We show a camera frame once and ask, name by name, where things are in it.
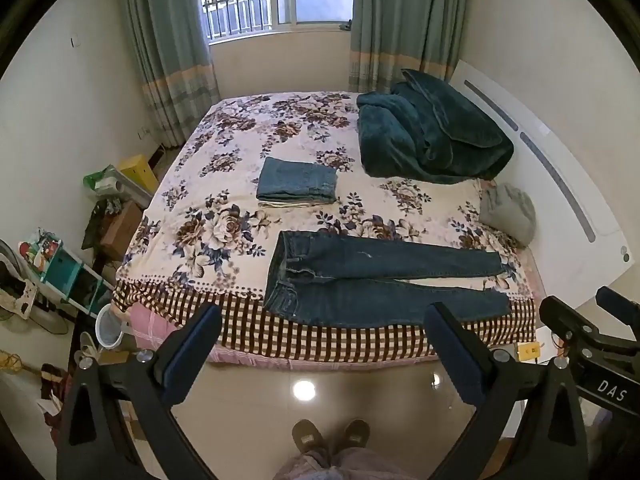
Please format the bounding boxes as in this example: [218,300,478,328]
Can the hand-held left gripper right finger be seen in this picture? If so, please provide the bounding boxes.
[424,302,586,480]

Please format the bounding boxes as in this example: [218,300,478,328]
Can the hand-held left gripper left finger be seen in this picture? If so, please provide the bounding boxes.
[56,302,224,480]

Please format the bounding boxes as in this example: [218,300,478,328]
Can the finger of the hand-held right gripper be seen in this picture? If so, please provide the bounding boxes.
[596,285,640,322]
[539,295,610,362]

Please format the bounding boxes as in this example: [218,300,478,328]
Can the dark blue denim pants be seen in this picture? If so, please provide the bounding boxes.
[263,230,512,329]

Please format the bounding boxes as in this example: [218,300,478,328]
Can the white plastic bucket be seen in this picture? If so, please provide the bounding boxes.
[94,303,134,351]

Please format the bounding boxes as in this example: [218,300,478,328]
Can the grey pillow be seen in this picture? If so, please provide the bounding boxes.
[479,183,537,247]

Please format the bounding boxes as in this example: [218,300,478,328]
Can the floral printed blanket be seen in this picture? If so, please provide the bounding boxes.
[111,91,537,362]

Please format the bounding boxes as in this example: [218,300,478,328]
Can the brown cardboard box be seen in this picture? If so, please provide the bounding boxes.
[99,200,144,262]

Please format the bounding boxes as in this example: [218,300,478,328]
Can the person's left slipper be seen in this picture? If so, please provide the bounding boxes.
[292,419,326,454]

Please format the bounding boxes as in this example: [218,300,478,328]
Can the teal storage shelf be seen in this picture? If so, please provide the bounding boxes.
[19,229,117,317]

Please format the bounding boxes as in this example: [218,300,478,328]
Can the white headboard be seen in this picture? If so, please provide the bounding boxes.
[449,60,634,311]

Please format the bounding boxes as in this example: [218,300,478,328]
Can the person's legs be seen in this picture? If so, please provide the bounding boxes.
[272,447,403,480]

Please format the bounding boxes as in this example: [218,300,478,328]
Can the folded white cloth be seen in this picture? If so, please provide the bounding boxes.
[257,199,322,209]

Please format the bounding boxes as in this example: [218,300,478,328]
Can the yellow box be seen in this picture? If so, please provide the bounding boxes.
[116,154,159,194]

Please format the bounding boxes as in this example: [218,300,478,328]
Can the green plastic bag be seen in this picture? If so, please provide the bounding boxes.
[82,163,121,194]

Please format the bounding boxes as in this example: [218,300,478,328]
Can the folded blue jeans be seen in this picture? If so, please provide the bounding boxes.
[256,157,338,206]

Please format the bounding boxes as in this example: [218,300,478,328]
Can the dark green plush blanket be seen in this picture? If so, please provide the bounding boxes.
[356,68,515,185]

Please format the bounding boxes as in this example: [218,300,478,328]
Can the green striped curtain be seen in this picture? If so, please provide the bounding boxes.
[347,0,471,94]
[117,0,221,149]

